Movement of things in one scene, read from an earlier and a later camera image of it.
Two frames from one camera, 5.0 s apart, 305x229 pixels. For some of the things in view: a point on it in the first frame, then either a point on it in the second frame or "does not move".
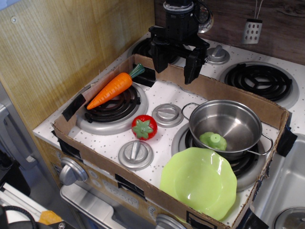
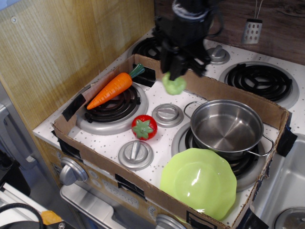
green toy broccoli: [214, 140] to [174, 87]
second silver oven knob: [163, 221] does not move
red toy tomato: [144, 127] does not move
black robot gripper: [182, 28] to [184, 31]
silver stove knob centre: [167, 115] does not move
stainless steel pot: [238, 123] does not move
